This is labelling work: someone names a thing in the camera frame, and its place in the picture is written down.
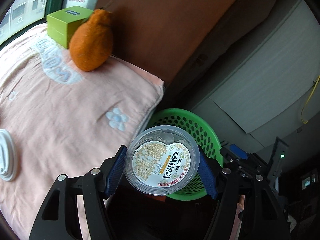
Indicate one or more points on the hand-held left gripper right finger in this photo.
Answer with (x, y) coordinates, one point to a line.
(207, 177)

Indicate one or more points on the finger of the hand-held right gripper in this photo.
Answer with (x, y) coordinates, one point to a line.
(228, 156)
(238, 151)

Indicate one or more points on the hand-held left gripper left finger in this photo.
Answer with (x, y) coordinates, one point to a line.
(116, 170)

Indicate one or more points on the plastic cup with printed lid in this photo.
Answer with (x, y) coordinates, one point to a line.
(160, 165)

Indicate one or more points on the green perforated plastic basket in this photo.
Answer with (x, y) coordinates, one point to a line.
(190, 122)

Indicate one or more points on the grey white panel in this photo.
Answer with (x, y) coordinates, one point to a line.
(250, 85)

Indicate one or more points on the pink printed blanket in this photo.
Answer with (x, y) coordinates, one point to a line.
(62, 105)

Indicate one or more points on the white round plastic lid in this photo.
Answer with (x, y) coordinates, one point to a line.
(6, 155)

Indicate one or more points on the bumpy orange citrus fruit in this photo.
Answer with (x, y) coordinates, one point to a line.
(91, 45)

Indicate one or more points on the green cardboard box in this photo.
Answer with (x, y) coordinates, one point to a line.
(58, 27)

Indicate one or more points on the brown wooden cabinet panel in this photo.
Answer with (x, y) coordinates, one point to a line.
(162, 17)

